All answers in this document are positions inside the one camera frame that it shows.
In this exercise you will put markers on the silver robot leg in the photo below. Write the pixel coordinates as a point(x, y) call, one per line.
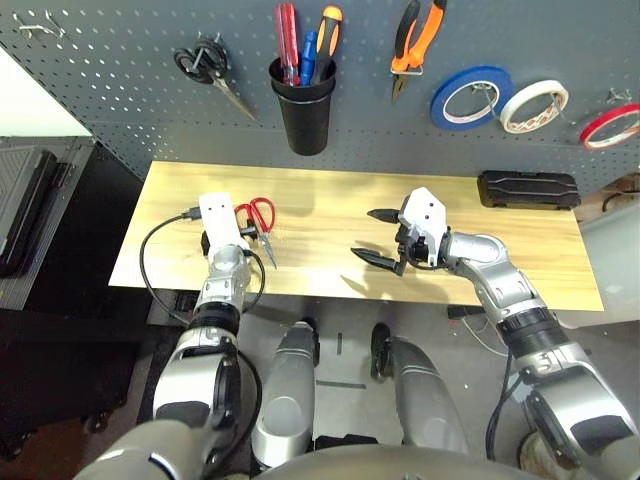
point(425, 395)
point(285, 400)

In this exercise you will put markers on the black flat hard case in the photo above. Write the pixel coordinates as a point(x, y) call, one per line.
point(25, 210)

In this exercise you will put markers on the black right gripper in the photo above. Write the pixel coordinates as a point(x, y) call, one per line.
point(412, 247)

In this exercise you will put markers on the silver robot left leg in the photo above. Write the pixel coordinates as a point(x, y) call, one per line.
point(285, 400)

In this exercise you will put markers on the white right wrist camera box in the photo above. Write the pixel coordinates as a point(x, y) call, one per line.
point(425, 215)

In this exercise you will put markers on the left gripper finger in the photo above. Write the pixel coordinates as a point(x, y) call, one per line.
point(205, 242)
point(247, 231)

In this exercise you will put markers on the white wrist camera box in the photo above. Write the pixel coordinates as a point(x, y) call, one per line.
point(220, 220)
point(425, 215)

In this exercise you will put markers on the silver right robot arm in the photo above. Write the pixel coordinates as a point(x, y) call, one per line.
point(515, 295)

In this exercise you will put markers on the black table frame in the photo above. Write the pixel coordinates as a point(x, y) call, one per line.
point(170, 305)

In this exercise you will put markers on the black plastic tool cup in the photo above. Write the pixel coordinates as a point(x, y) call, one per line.
point(305, 125)

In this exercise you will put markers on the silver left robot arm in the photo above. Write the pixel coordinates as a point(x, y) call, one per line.
point(200, 360)

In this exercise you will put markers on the black rolling cabinet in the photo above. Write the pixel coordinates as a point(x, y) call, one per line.
point(65, 375)

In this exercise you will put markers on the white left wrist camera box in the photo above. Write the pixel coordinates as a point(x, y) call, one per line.
point(220, 220)

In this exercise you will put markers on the silver robot right leg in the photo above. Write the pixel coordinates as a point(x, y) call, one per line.
point(425, 395)

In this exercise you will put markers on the orange black pliers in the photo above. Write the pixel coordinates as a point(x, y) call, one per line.
point(425, 35)

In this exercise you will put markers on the grey robot torso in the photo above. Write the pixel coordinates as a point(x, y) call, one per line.
point(400, 465)

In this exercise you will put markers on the blue tape roll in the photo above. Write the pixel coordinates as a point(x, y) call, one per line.
point(440, 107)

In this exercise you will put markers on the light bystander sneaker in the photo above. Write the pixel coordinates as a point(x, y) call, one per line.
point(534, 452)

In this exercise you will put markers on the black plastic tool case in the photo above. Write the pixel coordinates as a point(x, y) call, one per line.
point(530, 190)

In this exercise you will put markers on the long black floor tape strip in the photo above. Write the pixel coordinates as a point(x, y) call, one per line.
point(340, 385)

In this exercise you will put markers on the grey perforated pegboard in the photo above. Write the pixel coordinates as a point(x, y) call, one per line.
point(350, 150)

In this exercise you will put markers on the grey ribbed equipment case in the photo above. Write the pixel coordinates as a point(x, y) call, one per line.
point(75, 225)

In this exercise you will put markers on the white tape roll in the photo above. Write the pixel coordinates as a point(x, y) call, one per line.
point(512, 112)

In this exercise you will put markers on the red tape roll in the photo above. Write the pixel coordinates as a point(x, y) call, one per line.
point(600, 127)

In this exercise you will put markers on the silver metal peg hook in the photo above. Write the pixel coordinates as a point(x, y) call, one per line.
point(205, 45)
point(557, 105)
point(617, 95)
point(487, 97)
point(40, 30)

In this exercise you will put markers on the short black floor tape strip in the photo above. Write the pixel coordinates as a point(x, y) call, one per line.
point(339, 344)

